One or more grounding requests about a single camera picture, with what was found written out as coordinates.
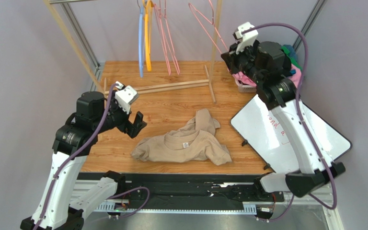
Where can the white laundry basket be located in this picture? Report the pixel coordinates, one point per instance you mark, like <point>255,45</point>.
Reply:
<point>244,88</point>

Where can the white whiteboard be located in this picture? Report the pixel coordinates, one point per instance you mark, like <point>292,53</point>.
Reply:
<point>266,136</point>

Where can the pink garment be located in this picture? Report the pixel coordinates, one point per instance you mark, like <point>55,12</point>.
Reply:
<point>246,80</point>

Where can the green garment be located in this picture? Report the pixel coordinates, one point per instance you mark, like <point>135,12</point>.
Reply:
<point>295,68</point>

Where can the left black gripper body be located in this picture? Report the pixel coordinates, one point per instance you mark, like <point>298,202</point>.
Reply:
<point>116,117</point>

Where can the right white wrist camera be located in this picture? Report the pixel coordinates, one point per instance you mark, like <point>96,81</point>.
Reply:
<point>246,36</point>

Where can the blue plastic hanger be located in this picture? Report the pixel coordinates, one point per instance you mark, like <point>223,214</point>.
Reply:
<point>141,39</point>

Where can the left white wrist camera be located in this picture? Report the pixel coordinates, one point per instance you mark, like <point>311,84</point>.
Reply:
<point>125,96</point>

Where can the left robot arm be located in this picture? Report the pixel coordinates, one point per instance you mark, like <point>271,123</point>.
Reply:
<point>94,115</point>

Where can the blue garment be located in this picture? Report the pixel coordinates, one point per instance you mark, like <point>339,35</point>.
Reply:
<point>291,52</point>

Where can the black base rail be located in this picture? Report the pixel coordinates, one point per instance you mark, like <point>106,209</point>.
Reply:
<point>188,193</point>

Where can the beige t shirt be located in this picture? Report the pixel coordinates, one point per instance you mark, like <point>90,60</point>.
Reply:
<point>195,141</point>

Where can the wooden clothes rack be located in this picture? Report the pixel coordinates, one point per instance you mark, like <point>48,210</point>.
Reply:
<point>88,59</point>

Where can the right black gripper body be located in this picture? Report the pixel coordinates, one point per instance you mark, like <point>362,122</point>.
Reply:
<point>230,60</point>

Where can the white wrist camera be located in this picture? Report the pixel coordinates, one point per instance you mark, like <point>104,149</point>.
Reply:
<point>246,36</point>
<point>125,96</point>

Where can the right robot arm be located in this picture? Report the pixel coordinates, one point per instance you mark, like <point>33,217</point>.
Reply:
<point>300,146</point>

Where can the yellow plastic hanger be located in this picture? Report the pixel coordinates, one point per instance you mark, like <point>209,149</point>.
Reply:
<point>148,9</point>

